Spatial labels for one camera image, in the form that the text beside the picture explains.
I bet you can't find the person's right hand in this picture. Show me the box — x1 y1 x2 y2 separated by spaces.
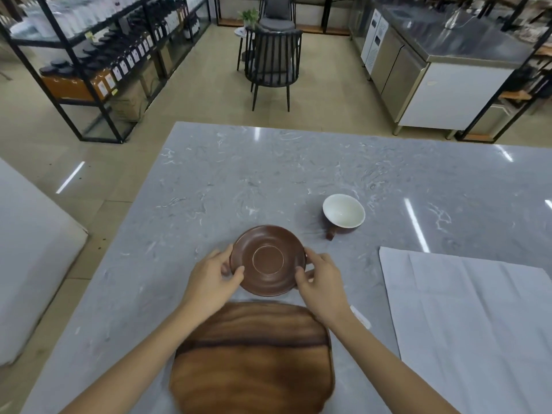
295 249 353 329

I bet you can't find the grey cushioned chair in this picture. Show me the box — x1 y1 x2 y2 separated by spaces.
258 0 296 31

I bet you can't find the black rack with wooden shelves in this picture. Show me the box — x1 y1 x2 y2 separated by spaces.
455 0 552 143

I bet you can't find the person's right forearm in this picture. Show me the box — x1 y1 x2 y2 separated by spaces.
319 312 459 414

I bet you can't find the row of white bags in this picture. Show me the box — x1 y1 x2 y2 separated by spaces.
19 0 149 37

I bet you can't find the white cloth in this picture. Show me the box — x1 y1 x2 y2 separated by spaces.
379 247 552 414

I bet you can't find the stainless steel counter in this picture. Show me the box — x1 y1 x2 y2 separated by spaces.
348 0 536 137

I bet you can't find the low wooden shelf unit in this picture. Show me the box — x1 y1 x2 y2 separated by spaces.
214 0 352 37

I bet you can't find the person's left forearm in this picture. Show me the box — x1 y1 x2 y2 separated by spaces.
55 297 225 414

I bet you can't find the brown cup with white inside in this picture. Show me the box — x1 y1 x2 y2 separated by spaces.
323 194 366 241

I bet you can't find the small green potted plant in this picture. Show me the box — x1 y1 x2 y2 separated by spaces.
237 8 260 28

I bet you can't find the black slatted chair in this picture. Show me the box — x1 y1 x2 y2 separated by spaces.
244 23 303 113

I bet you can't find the person's left hand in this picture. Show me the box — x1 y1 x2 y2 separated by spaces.
185 246 246 312

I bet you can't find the row of dark bottles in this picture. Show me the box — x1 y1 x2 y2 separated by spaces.
39 3 191 102

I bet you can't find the wooden serving board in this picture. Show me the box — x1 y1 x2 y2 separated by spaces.
168 301 336 414

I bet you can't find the small white packet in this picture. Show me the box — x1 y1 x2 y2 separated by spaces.
350 305 372 331

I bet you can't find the brown ceramic saucer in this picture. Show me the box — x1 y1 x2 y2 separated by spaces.
229 225 308 297

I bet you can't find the large white box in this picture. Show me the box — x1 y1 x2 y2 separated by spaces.
0 157 89 367

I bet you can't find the black metal shelf rack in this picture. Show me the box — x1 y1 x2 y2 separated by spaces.
0 0 212 145

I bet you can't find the small round side table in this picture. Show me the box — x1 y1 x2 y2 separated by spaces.
235 26 259 72

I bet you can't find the cardboard box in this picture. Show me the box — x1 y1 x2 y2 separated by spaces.
109 60 161 122

